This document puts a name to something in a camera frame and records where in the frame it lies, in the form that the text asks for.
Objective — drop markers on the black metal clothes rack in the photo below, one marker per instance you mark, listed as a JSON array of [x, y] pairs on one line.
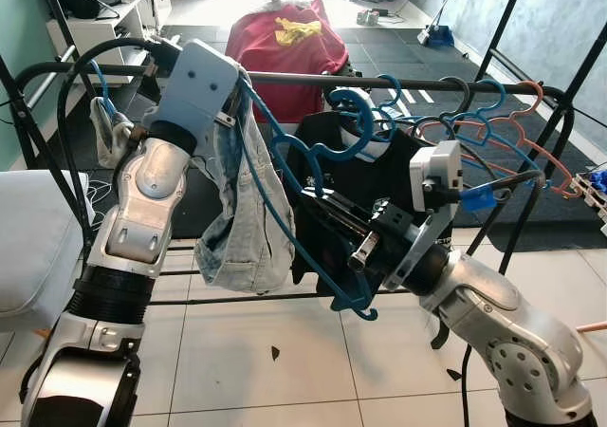
[[294, 77]]

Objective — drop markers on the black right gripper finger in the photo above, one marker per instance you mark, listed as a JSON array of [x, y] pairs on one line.
[[340, 232], [341, 209]]

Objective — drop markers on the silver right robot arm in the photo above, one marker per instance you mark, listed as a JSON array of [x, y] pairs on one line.
[[512, 332]]

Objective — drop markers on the blue plastic clothes hanger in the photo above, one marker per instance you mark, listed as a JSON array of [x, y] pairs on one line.
[[349, 306], [98, 76], [504, 93], [402, 90]]

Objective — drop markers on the black rubber floor mat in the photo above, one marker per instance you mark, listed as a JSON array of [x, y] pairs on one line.
[[550, 223]]

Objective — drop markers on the white shelf unit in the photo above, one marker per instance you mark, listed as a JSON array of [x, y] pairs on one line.
[[104, 33]]

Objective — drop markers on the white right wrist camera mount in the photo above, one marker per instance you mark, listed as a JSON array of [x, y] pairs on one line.
[[438, 166]]

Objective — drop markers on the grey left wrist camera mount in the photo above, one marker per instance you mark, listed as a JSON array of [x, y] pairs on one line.
[[194, 90]]

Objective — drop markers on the small white floor object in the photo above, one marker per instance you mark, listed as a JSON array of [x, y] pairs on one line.
[[370, 16]]

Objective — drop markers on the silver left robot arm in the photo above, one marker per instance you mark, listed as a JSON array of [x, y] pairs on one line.
[[142, 209]]

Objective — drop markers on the small dark floor scrap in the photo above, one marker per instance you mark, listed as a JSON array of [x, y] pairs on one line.
[[275, 353], [453, 375]]

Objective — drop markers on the pale denim garment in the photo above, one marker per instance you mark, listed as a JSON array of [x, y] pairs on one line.
[[242, 232]]

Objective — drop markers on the orange plastic clothes hanger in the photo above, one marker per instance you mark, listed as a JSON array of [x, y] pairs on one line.
[[541, 93]]

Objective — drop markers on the dark grey clothes hanger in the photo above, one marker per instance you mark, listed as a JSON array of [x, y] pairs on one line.
[[468, 90]]

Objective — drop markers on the blue tape tag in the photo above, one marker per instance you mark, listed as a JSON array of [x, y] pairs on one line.
[[479, 199]]

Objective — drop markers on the white grey striped garment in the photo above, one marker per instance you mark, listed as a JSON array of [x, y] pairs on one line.
[[112, 138]]

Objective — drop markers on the yellow cloth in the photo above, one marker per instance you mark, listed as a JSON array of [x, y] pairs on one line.
[[296, 30]]

